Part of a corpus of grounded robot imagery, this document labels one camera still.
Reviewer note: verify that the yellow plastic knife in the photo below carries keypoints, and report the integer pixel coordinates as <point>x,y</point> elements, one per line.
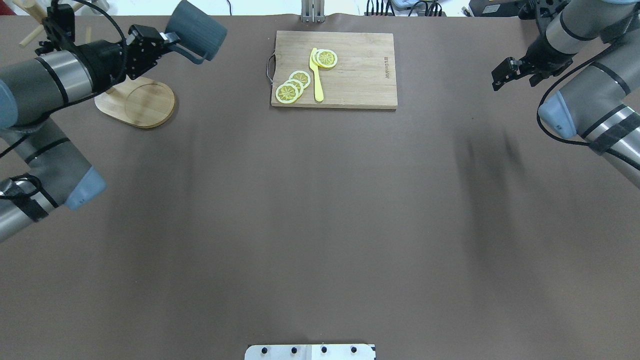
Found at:
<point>317,84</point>

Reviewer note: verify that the wooden cutting board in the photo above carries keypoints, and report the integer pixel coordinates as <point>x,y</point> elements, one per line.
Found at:
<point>363,78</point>

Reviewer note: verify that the dark teal mug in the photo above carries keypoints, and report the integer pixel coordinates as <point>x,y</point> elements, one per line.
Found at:
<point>201,35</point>

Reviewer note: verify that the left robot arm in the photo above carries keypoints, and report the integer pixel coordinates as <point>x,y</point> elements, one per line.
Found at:
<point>58,175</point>

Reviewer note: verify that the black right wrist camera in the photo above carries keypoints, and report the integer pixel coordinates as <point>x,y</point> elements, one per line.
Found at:
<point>542,11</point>

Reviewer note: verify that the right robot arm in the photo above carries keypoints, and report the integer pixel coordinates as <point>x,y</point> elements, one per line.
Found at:
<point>592,46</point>

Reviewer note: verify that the wooden cup storage rack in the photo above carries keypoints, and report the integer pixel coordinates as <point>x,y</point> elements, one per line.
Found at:
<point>135,100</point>

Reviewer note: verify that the lemon slice under knife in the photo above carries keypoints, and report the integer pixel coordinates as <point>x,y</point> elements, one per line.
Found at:
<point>324,58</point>

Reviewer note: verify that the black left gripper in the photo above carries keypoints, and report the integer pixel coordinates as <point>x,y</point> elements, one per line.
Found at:
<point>104,61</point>

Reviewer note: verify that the aluminium frame post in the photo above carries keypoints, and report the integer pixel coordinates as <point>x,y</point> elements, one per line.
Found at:
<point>313,11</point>

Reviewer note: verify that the lemon slice back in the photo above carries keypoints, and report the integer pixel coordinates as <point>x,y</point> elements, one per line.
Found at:
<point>302,77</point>

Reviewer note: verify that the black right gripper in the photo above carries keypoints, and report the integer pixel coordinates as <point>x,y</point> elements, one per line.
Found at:
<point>541,54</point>

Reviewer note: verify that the lemon slice middle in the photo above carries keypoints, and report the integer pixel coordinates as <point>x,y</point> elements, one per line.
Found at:
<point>297,84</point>

